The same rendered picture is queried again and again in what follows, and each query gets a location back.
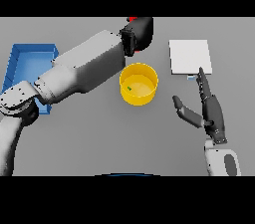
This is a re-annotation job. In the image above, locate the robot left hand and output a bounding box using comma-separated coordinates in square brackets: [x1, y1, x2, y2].
[120, 17, 154, 58]

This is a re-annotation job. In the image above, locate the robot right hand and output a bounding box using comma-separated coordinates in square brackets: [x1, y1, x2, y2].
[171, 66, 229, 145]

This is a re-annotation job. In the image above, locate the yellow bowl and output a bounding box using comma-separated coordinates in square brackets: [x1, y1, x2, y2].
[119, 62, 159, 107]

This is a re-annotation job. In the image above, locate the pale square measuring scale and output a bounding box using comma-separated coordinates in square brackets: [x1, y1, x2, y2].
[168, 39, 213, 81]

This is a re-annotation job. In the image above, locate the blue tray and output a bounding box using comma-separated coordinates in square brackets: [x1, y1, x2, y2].
[1, 43, 60, 115]

